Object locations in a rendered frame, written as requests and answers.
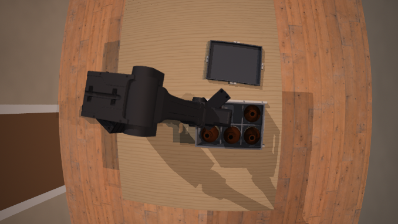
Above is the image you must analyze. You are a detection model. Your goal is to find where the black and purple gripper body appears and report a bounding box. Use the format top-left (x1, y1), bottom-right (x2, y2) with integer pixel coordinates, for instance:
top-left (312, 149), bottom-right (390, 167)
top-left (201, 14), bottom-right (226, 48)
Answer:
top-left (204, 124), bottom-right (214, 130)

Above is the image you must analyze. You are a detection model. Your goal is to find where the brown bottle with cream label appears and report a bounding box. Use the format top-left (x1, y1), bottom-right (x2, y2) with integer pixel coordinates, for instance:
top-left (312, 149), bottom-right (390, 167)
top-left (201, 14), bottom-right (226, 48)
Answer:
top-left (244, 126), bottom-right (260, 145)

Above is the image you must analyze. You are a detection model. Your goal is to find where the dark grey divided crate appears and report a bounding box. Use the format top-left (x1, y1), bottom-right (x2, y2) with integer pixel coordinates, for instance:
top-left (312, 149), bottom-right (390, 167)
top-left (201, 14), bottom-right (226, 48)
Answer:
top-left (195, 101), bottom-right (265, 150)

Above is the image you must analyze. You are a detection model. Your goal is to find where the brown ceramic bottle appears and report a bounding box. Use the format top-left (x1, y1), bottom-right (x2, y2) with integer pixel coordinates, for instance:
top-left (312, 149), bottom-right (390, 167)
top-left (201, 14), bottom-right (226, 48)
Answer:
top-left (244, 105), bottom-right (261, 123)

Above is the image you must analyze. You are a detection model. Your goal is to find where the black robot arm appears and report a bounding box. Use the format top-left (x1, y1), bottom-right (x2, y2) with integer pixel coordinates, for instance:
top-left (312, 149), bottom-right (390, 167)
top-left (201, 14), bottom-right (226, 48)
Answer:
top-left (81, 66), bottom-right (232, 137)

